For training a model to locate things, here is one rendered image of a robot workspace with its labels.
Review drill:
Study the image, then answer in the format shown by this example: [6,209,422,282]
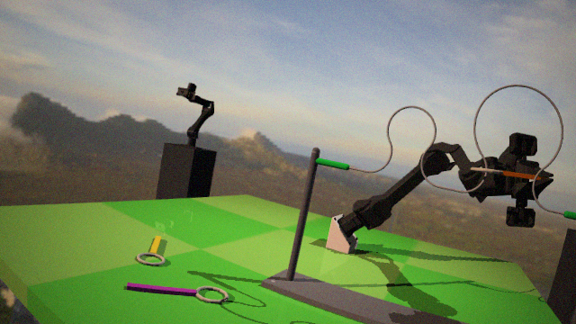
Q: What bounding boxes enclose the purple bar with beige loop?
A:
[127,283,229,303]

